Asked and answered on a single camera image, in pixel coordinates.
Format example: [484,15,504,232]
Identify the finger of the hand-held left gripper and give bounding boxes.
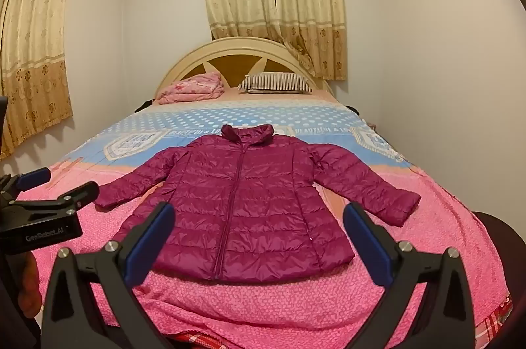
[8,181,99,219]
[0,167,52,206]

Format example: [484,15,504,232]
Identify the magenta puffer jacket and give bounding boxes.
[94,124,422,284]

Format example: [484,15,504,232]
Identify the pink floral blanket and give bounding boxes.
[18,162,514,349]

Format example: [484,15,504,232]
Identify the dark round stool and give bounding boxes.
[470,210,526,255]

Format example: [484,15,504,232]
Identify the folded pink quilt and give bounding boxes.
[158,72,225,105]

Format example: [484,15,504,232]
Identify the cream wooden bed headboard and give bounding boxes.
[154,37,333,101]

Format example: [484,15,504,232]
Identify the striped pillow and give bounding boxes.
[237,72,313,95]

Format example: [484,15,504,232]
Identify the beige floral window curtain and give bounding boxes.
[199,0,347,82]
[0,0,77,161]

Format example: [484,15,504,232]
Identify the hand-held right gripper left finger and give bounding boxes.
[41,201,177,349]

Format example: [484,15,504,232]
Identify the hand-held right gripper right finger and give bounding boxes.
[343,202,475,349]

